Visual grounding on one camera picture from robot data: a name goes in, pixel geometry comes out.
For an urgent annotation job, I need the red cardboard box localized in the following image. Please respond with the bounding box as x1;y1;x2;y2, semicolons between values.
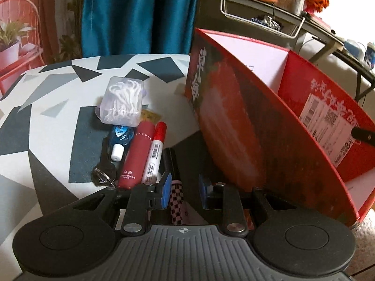
184;28;375;228

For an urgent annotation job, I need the black marker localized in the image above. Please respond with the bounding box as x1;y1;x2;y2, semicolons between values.
162;148;179;182

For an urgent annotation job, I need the metal key ring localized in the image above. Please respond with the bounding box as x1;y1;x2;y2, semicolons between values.
98;170;116;187

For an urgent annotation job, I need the white wire basket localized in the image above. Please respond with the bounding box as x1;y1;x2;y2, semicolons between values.
220;0;306;39

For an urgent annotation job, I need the teal curtain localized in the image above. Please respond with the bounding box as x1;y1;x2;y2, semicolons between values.
80;0;203;58

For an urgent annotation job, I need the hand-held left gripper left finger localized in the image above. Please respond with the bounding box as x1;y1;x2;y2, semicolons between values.
72;172;173;237

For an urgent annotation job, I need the blue tissue box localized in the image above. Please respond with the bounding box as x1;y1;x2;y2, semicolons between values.
344;39;367;61

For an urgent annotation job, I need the dark red tube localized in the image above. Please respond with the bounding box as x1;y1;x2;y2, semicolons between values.
117;121;155;190

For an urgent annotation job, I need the printed room backdrop cloth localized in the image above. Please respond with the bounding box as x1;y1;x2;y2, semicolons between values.
0;0;85;94

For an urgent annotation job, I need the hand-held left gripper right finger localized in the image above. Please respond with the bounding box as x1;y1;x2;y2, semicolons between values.
199;174;296;237

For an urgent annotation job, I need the yellow card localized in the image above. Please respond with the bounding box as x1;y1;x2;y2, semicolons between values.
141;110;162;125

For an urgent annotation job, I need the white desk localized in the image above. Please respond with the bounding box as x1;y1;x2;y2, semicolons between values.
199;0;345;65

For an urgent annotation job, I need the small blue bottle white cap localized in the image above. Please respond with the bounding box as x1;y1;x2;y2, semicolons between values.
109;124;136;162

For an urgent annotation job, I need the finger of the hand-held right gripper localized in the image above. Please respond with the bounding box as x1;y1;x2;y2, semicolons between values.
351;127;375;146

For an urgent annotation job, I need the patterned cloth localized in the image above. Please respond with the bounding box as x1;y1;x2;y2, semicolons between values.
251;15;282;31

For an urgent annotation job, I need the clear box of floss picks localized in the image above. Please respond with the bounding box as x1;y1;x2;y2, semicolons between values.
98;77;148;128

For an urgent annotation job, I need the black table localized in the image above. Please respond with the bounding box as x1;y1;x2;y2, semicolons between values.
305;13;375;100

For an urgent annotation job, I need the blue drink cup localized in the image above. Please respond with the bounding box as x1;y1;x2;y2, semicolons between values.
363;42;375;68

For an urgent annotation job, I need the geometric patterned tablecloth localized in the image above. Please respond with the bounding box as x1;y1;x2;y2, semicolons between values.
0;53;365;271

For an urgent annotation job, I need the pink black checkered pen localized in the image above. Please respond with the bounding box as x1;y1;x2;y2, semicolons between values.
169;178;191;226

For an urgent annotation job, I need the red capped white marker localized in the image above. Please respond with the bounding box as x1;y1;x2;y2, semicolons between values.
141;122;168;185

